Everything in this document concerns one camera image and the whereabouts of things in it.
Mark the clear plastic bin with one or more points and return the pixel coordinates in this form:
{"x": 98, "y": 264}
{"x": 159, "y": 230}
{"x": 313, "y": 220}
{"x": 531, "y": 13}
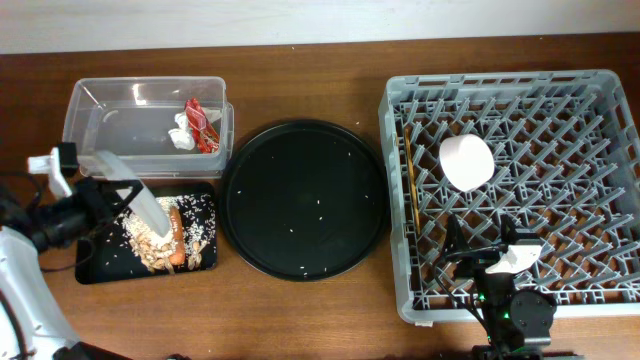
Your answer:
{"x": 132, "y": 116}

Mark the wooden chopstick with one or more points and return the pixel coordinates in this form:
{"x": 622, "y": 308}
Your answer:
{"x": 412, "y": 185}

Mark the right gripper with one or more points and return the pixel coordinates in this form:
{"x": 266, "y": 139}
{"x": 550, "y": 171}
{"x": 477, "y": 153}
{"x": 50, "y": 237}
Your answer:
{"x": 474, "y": 265}

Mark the black rectangular tray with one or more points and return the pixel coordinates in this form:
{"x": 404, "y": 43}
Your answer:
{"x": 109, "y": 259}

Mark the white tissue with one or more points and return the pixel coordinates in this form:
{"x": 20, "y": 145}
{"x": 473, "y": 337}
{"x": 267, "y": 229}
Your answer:
{"x": 182, "y": 136}

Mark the round black tray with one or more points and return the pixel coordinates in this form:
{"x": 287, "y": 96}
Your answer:
{"x": 304, "y": 200}

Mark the grey dishwasher rack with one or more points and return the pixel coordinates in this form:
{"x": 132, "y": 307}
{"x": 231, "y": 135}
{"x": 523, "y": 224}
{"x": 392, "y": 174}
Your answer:
{"x": 566, "y": 154}

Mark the orange carrot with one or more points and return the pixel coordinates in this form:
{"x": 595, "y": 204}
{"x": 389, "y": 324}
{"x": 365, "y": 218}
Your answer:
{"x": 179, "y": 255}

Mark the rice and peanut shells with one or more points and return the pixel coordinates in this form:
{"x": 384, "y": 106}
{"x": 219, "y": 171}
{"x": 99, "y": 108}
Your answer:
{"x": 199, "y": 229}

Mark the grey plate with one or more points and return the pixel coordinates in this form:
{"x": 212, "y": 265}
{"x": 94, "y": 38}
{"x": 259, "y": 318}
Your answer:
{"x": 145, "y": 205}

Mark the white bowl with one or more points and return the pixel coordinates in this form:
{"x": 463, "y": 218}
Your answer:
{"x": 467, "y": 162}

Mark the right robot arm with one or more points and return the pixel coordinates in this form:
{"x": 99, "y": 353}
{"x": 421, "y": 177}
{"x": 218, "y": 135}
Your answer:
{"x": 517, "y": 322}

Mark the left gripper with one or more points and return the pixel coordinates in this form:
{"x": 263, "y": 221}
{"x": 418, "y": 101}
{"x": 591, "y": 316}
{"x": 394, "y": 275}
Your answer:
{"x": 97, "y": 203}

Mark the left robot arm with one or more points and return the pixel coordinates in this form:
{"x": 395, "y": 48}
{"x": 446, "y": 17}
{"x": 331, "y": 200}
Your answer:
{"x": 33, "y": 316}

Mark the red snack wrapper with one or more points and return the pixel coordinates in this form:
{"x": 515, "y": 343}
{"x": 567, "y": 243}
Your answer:
{"x": 200, "y": 121}

